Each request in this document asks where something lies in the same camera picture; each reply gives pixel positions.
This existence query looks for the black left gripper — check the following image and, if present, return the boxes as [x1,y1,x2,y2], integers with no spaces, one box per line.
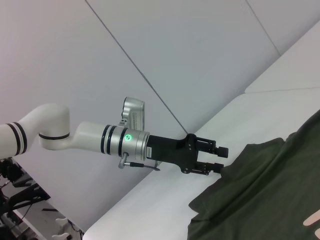
[145,133,230,176]

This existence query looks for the dark green FREE t-shirt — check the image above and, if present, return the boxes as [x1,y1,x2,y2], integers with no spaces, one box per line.
[187,108,320,240]

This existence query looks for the black equipment stand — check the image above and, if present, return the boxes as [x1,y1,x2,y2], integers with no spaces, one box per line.
[0,156,52,227]

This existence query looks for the silver left wrist cable plug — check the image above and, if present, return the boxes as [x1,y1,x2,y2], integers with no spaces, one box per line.
[118,152,162,173]

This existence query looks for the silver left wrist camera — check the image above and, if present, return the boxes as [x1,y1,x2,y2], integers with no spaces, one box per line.
[121,96,146,132]

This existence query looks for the black floor cable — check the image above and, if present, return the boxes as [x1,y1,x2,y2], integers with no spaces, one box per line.
[67,220,86,238]

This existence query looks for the white plastic bracket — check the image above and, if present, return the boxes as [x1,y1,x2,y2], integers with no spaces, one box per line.
[51,216,75,240]

